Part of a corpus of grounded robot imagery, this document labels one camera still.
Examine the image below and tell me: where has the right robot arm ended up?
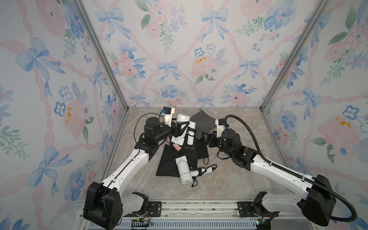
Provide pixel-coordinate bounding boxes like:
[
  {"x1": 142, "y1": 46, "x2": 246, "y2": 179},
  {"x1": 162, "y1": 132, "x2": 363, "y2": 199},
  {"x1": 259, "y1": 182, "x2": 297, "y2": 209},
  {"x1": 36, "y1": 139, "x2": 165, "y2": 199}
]
[{"x1": 202, "y1": 129, "x2": 336, "y2": 226}]

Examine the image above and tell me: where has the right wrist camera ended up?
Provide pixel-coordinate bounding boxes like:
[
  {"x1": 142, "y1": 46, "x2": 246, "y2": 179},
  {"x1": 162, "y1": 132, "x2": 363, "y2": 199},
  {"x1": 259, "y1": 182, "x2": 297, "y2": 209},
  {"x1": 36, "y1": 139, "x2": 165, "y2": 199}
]
[{"x1": 215, "y1": 119, "x2": 229, "y2": 138}]

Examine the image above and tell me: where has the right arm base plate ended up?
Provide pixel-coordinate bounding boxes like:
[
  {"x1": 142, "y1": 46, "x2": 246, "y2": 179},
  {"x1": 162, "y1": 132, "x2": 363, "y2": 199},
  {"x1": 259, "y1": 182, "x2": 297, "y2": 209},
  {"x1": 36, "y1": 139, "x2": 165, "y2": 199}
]
[{"x1": 236, "y1": 201, "x2": 274, "y2": 218}]

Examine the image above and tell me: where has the aluminium front rail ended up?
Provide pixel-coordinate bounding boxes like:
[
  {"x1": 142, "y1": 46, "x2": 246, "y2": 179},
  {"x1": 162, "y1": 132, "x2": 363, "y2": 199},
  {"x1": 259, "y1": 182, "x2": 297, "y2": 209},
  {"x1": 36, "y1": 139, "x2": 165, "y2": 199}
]
[{"x1": 115, "y1": 200, "x2": 322, "y2": 230}]

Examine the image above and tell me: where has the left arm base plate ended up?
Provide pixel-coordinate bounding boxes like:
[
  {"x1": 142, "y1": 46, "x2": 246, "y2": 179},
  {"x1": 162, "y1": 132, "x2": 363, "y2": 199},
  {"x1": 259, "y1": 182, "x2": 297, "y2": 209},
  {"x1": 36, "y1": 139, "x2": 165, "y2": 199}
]
[{"x1": 122, "y1": 201, "x2": 162, "y2": 218}]

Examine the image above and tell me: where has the plain black pouch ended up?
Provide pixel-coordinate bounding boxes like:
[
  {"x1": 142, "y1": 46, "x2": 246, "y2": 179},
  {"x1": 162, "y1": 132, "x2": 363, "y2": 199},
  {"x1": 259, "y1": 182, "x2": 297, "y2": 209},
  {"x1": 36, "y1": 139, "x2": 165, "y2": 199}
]
[{"x1": 156, "y1": 145, "x2": 198, "y2": 177}]

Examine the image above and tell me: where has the black corrugated cable conduit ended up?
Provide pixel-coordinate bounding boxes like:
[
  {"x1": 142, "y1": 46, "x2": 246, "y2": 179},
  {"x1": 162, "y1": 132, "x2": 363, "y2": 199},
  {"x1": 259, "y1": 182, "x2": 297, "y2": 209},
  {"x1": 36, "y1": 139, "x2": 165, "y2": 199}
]
[{"x1": 224, "y1": 114, "x2": 357, "y2": 222}]

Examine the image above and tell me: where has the black pouch with gold logo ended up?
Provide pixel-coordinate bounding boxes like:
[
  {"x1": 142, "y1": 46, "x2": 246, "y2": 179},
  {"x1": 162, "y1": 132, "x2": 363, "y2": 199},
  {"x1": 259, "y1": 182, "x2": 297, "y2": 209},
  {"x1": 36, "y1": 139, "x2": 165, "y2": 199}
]
[{"x1": 167, "y1": 137, "x2": 209, "y2": 168}]

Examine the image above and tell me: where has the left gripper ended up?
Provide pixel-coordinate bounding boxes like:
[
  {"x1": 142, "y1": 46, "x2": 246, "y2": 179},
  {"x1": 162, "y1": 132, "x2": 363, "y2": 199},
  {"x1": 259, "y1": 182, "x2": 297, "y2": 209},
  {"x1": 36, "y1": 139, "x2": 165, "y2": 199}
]
[{"x1": 155, "y1": 118, "x2": 188, "y2": 144}]

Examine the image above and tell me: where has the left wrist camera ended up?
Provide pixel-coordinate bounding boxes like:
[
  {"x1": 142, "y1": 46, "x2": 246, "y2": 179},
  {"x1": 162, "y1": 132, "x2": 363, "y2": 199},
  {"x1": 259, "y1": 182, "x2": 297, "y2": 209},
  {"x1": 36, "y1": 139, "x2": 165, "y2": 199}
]
[{"x1": 162, "y1": 106, "x2": 175, "y2": 127}]

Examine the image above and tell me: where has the white hair dryer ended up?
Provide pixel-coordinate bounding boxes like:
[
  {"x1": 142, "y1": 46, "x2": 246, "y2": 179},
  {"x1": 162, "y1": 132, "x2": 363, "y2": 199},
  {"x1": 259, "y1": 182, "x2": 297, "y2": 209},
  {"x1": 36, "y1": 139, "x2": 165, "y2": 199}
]
[
  {"x1": 171, "y1": 114, "x2": 196, "y2": 146},
  {"x1": 175, "y1": 156, "x2": 218, "y2": 187}
]

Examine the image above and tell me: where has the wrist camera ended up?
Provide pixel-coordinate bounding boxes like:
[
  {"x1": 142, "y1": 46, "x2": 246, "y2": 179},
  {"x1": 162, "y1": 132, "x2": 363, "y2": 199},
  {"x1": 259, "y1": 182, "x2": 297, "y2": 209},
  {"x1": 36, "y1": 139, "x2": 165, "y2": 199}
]
[
  {"x1": 215, "y1": 119, "x2": 229, "y2": 138},
  {"x1": 162, "y1": 106, "x2": 175, "y2": 127}
]

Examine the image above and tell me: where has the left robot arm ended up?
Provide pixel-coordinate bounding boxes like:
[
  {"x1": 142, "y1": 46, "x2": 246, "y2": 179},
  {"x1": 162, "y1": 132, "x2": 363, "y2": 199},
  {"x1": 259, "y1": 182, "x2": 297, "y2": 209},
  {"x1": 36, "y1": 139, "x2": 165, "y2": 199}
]
[{"x1": 83, "y1": 115, "x2": 194, "y2": 230}]

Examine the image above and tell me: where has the pink hair dryer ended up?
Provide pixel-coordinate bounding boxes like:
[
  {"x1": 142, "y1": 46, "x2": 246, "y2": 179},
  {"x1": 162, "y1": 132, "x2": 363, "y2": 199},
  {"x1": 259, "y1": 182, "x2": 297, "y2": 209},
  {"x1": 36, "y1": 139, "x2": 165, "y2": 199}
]
[{"x1": 167, "y1": 137, "x2": 184, "y2": 155}]

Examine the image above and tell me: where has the grey drawstring pouch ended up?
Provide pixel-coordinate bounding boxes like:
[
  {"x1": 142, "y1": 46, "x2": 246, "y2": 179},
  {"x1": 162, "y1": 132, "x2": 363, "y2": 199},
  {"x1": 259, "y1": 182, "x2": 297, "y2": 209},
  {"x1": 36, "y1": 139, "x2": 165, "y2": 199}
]
[{"x1": 190, "y1": 110, "x2": 215, "y2": 135}]

